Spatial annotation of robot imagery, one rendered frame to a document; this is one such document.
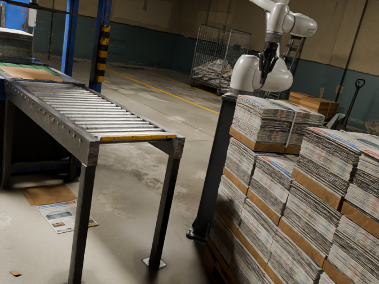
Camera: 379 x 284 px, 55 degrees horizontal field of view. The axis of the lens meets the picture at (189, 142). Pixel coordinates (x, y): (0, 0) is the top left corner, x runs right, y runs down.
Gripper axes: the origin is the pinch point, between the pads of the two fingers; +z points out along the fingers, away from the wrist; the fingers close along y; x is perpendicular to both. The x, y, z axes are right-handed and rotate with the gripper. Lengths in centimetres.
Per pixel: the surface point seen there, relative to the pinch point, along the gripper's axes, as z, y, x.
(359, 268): 45, -19, -113
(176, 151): 44, -50, -13
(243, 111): 17.7, -18.2, -17.6
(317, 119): 13.1, 13.4, -37.9
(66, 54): 23, -100, 176
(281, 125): 18.3, -6.7, -37.3
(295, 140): 25.2, 4.4, -37.1
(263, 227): 62, -20, -61
